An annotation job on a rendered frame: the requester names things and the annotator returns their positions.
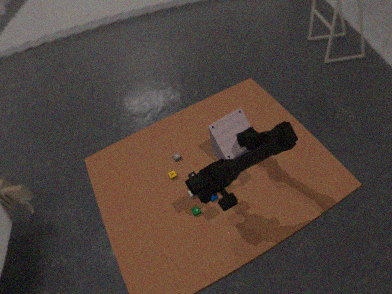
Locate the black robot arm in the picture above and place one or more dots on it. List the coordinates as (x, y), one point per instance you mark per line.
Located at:
(262, 145)

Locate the yellow block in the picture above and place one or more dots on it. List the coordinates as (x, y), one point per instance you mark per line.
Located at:
(172, 175)

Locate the green block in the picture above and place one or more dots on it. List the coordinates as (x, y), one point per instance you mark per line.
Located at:
(196, 211)

